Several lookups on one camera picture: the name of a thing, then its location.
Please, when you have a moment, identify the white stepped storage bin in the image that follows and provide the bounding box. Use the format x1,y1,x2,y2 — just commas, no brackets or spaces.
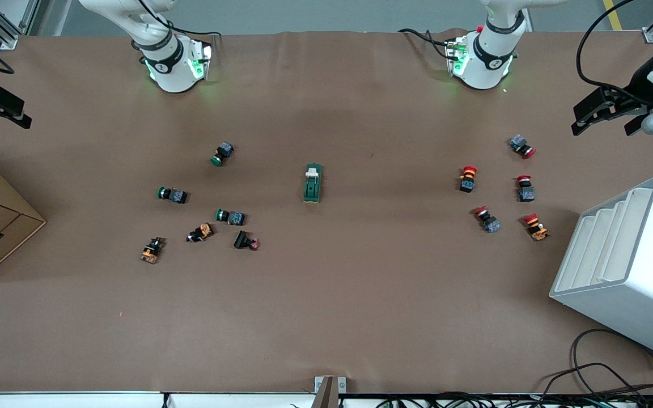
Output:
549,175,653,365

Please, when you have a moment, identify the brown paper table cover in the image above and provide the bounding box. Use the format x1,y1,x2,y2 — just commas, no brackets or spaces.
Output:
0,29,653,394

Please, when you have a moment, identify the red mushroom button orange block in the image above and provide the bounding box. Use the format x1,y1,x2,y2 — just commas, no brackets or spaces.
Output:
522,213,550,242

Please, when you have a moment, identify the metal table edge bracket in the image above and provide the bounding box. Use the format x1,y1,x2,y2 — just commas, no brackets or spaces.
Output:
314,376,347,408

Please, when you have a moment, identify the green load switch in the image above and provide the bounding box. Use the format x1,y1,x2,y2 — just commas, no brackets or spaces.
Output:
303,163,323,203

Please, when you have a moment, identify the black orange selector switch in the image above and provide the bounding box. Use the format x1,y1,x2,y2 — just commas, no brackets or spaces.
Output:
186,223,214,244
139,237,166,265

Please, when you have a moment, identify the black floor cable bundle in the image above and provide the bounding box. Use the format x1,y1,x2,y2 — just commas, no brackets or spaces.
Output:
372,363,653,408

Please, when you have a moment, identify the black switch with red block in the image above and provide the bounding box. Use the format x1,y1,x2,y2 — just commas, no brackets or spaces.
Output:
233,229,261,251

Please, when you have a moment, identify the red mushroom button black block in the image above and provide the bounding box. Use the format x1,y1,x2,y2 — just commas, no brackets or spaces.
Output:
458,165,478,193

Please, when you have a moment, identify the black base cable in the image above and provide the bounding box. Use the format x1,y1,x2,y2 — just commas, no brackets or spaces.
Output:
398,28,459,61
137,0,223,39

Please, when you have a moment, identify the green push button switch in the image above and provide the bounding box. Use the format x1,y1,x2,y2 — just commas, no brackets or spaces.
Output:
215,208,246,226
157,186,189,205
210,142,235,167

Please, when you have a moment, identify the red mushroom button grey block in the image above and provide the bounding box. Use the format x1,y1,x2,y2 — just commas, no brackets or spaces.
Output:
509,134,537,159
472,206,502,234
516,175,536,203

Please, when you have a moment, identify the black right base cable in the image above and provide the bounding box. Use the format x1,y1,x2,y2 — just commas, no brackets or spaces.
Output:
137,0,223,39

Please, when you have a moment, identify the black left base cable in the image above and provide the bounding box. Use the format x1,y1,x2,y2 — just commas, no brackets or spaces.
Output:
398,28,459,61

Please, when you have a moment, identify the black looped floor cable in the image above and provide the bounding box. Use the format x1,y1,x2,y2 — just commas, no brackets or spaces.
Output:
571,329,653,397

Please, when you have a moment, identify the white table edge rail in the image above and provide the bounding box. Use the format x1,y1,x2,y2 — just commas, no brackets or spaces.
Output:
0,390,316,408

